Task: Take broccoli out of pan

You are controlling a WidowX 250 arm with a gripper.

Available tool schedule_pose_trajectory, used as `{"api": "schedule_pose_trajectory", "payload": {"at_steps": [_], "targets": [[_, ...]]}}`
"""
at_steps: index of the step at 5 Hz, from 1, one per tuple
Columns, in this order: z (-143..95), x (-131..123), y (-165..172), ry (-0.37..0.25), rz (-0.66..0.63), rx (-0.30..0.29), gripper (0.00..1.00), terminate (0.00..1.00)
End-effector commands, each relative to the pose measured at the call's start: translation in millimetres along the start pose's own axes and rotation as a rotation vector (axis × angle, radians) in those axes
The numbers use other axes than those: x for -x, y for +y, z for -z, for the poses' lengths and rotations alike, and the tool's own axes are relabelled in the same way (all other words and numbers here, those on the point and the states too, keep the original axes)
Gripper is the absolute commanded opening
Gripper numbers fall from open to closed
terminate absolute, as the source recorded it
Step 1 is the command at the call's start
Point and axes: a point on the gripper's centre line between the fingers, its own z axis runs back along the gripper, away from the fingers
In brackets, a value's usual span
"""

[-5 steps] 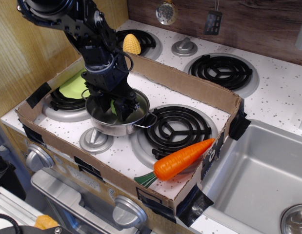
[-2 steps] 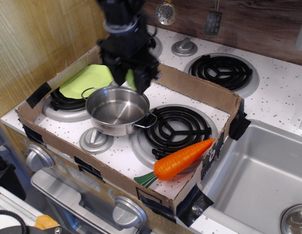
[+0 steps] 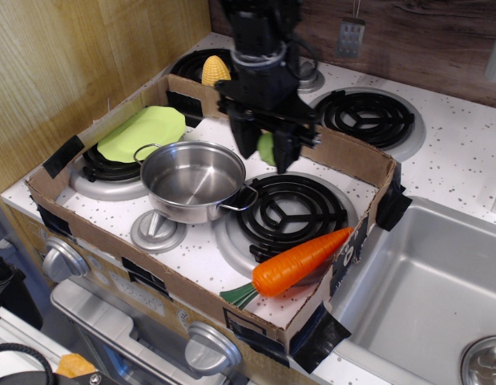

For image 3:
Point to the green plastic plate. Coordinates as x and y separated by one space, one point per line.
152 125

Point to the orange toy carrot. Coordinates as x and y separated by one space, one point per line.
276 275

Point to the silver oven knob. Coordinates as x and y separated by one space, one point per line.
208 352
62 261

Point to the black burner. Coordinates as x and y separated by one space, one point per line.
380 118
191 65
279 212
95 177

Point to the hanging metal grater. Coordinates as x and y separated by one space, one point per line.
351 33

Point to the yellow toy corn cob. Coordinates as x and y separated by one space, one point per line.
214 70

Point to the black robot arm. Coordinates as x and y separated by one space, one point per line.
262 24

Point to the grey toy sink basin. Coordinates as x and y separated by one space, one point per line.
422 293

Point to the back left black burner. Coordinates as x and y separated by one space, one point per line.
191 65

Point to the silver oven door handle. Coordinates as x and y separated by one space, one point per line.
128 345

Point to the front left black burner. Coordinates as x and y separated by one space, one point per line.
95 177

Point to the back right black burner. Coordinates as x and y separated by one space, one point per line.
380 118

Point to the green toy broccoli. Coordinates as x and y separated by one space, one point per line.
265 148

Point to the silver stovetop knob back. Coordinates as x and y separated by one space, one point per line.
311 79

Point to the silver stovetop knob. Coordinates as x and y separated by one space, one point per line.
153 233
311 79

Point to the front right black burner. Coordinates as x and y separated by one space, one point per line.
279 212

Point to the brown cardboard fence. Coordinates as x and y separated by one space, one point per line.
292 333

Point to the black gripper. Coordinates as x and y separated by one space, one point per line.
264 95

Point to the silver steel pan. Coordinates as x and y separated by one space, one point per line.
195 182

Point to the silver sink drain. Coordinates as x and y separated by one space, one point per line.
478 363

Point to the silver oven knob right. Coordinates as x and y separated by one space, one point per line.
208 352

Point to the silver stovetop knob front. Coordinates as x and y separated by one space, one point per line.
153 233

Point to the silver oven knob left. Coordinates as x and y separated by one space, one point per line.
62 261

